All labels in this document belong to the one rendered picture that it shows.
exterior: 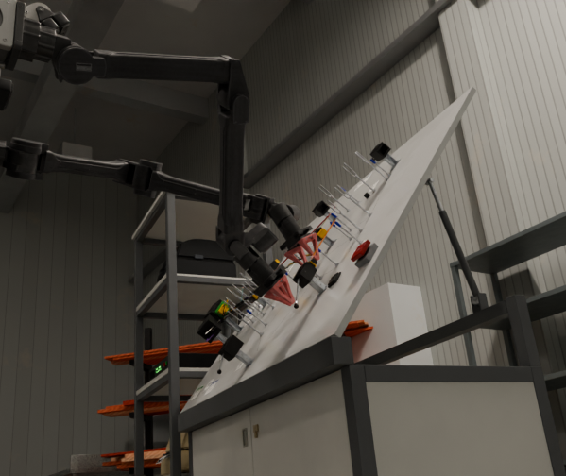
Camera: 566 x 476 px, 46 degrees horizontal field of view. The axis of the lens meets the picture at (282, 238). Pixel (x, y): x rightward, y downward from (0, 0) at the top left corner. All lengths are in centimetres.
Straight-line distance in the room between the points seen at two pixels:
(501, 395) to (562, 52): 383
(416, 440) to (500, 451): 25
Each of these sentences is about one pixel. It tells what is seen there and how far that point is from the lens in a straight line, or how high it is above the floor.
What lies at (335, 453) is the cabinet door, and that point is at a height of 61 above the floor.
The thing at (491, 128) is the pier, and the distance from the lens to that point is 536.
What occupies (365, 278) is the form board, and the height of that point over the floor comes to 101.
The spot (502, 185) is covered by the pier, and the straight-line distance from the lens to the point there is 517.
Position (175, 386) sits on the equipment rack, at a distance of 268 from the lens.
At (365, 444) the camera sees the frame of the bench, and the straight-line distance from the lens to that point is 154.
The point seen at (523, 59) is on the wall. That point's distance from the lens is 556.
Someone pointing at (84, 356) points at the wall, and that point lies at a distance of 1137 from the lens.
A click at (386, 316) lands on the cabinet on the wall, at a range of 555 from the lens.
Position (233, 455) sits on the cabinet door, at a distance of 219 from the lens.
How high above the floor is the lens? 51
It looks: 22 degrees up
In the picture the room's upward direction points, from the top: 5 degrees counter-clockwise
